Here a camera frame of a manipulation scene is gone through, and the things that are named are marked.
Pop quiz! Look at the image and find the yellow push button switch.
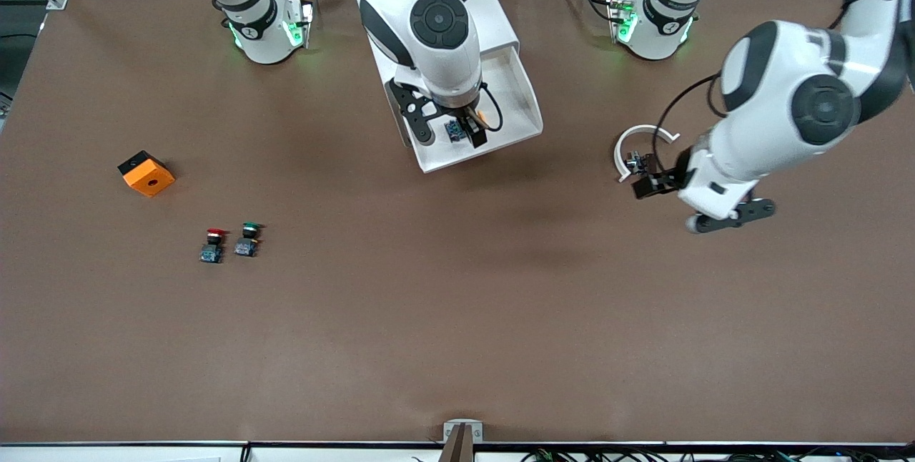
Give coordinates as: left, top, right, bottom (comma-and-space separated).
445, 112, 489, 142

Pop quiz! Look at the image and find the brown post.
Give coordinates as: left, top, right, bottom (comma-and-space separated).
440, 425, 474, 462

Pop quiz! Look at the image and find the metal table edge bracket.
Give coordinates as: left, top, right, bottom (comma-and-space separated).
443, 419, 484, 445

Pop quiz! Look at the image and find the white table edge rail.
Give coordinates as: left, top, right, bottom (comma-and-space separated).
0, 441, 915, 462

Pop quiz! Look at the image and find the orange black button box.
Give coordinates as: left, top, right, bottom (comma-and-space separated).
117, 150, 176, 198

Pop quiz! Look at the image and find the red push button switch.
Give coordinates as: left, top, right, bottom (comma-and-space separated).
199, 228, 227, 265

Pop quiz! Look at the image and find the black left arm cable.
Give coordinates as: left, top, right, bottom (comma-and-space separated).
654, 0, 859, 169

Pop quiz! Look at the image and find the brown table mat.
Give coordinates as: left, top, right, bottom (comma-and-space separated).
0, 0, 915, 445

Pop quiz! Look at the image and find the green push button switch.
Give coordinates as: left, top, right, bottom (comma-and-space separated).
234, 222, 264, 258

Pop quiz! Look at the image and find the white curved plastic part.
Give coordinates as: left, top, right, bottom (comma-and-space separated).
613, 124, 681, 184

